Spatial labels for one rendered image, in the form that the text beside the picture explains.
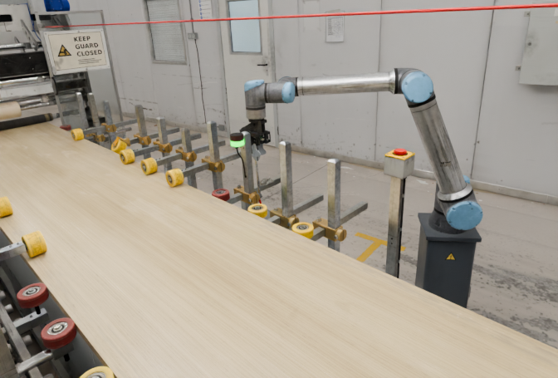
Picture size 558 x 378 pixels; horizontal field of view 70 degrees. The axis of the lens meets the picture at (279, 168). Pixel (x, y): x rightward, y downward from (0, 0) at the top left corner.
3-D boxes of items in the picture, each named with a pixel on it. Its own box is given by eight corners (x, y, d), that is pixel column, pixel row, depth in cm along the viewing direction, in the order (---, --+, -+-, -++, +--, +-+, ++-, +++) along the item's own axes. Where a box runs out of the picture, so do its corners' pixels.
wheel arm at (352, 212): (361, 208, 181) (361, 199, 179) (368, 210, 179) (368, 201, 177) (296, 248, 153) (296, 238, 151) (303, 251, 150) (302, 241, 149)
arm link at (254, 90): (263, 81, 172) (241, 82, 174) (265, 110, 177) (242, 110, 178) (267, 78, 181) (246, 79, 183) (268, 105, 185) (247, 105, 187)
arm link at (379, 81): (423, 64, 182) (276, 73, 194) (428, 68, 171) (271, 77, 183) (422, 90, 186) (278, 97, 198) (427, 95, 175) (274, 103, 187)
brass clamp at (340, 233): (320, 227, 167) (320, 216, 165) (347, 238, 158) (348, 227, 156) (311, 233, 163) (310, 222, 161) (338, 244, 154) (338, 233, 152)
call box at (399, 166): (394, 170, 135) (395, 148, 132) (413, 175, 130) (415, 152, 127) (383, 176, 130) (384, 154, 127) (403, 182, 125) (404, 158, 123)
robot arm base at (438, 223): (425, 215, 216) (426, 198, 213) (462, 216, 213) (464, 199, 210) (432, 233, 199) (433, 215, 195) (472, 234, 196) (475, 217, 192)
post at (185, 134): (196, 206, 235) (185, 127, 218) (199, 208, 233) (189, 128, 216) (191, 208, 233) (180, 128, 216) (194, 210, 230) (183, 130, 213)
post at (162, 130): (173, 191, 251) (161, 115, 234) (175, 192, 248) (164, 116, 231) (168, 193, 249) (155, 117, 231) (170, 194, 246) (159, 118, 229)
